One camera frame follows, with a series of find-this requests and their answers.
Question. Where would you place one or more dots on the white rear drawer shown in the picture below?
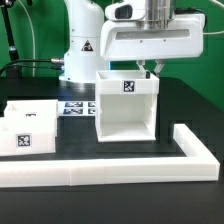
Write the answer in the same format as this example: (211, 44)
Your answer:
(44, 110)

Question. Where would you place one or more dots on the white L-shaped fence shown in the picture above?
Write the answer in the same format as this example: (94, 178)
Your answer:
(197, 164)

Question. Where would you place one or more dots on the white drawer cabinet box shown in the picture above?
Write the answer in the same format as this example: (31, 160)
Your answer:
(126, 106)

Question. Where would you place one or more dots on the white front drawer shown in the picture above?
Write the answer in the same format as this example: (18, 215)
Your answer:
(26, 137)

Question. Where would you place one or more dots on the white drawer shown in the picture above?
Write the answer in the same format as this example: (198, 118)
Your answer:
(26, 137)
(44, 110)

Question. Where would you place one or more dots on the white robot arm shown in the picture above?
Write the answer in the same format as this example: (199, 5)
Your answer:
(86, 19)

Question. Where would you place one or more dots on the black camera stand pole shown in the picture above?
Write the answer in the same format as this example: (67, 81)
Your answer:
(11, 70)

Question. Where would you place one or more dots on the marker tag sheet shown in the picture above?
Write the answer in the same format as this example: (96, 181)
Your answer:
(76, 108)

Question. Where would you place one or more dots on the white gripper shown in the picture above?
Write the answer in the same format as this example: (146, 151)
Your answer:
(125, 41)

